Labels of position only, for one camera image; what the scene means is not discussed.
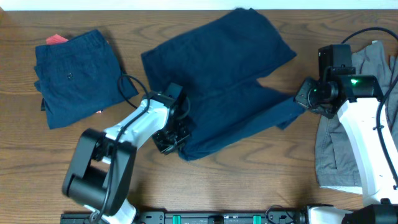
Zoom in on navy blue shorts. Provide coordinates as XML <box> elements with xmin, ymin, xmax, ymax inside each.
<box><xmin>141</xmin><ymin>9</ymin><xmax>303</xmax><ymax>161</ymax></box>

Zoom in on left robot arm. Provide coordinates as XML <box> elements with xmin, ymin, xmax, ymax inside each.
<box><xmin>62</xmin><ymin>91</ymin><xmax>191</xmax><ymax>223</ymax></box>

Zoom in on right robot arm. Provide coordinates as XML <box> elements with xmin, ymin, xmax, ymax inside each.
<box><xmin>294</xmin><ymin>75</ymin><xmax>397</xmax><ymax>223</ymax></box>

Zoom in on grey shorts on right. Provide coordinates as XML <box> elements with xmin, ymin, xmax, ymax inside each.
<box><xmin>315</xmin><ymin>40</ymin><xmax>397</xmax><ymax>195</ymax></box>

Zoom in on folded navy shorts on left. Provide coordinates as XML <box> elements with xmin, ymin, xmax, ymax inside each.
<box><xmin>34</xmin><ymin>29</ymin><xmax>138</xmax><ymax>129</ymax></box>

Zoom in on red folded garment underneath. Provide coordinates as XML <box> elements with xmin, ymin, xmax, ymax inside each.
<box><xmin>46</xmin><ymin>34</ymin><xmax>68</xmax><ymax>45</ymax></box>

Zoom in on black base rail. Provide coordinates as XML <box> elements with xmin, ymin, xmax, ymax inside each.
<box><xmin>60</xmin><ymin>210</ymin><xmax>307</xmax><ymax>224</ymax></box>

